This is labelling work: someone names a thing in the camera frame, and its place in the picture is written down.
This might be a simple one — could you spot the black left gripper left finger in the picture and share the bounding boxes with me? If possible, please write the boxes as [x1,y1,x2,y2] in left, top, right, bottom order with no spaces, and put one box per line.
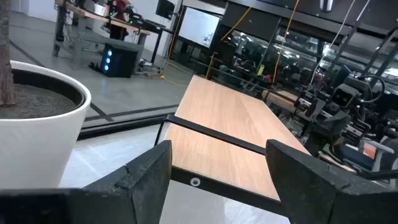
[0,140,173,224]

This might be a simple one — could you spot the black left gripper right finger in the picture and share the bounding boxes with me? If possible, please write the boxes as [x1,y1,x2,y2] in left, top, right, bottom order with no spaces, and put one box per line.
[266,139,398,224]

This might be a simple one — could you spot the blue office chair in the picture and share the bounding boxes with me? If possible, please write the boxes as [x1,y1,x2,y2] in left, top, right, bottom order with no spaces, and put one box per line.
[337,138,398,174]

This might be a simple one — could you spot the white planter pot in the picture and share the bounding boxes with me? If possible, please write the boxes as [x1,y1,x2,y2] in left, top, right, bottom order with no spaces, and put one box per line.
[0,60,92,190]

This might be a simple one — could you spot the dark potting soil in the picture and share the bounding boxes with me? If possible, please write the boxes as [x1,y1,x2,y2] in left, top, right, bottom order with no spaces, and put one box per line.
[0,83,78,119]

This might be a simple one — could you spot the black computer tower blue lights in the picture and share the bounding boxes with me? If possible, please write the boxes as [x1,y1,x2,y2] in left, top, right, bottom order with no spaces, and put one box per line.
[99,43,139,78]

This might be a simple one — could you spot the large white display screen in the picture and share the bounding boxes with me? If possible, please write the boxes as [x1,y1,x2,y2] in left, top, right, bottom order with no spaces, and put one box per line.
[177,6,221,49]

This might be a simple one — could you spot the black desk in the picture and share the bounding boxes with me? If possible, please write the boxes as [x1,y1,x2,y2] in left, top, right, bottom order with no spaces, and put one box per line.
[141,19,175,65]

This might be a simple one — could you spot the green leafy potted tree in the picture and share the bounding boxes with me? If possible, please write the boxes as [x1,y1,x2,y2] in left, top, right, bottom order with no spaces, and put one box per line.
[0,0,17,107]

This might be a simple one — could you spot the wooden workbench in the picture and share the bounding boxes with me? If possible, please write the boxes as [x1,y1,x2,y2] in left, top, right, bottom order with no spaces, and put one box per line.
[52,0,152,66]

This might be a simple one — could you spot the red robot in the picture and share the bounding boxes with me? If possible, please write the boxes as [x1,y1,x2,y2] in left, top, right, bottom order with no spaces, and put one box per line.
[107,0,131,40]

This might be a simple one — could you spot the black monitor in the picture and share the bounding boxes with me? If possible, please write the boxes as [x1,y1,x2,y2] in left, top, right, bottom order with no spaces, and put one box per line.
[155,0,175,20]

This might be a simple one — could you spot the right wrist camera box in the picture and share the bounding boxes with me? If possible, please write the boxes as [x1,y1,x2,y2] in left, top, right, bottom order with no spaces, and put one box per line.
[330,83,362,109]

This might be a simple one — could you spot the white hanging cable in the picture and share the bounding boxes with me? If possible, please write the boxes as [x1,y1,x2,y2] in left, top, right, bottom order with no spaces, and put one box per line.
[310,0,357,85]

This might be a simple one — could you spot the orange hanging cable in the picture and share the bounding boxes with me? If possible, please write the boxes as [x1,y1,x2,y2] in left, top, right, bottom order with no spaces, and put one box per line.
[272,0,301,84]

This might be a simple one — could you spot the yellow floor cable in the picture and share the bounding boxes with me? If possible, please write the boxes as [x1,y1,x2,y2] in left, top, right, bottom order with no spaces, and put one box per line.
[159,74,189,88]

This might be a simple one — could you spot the yellow hanging cable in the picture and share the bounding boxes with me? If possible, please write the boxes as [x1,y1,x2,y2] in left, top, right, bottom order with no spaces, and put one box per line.
[220,6,252,42]

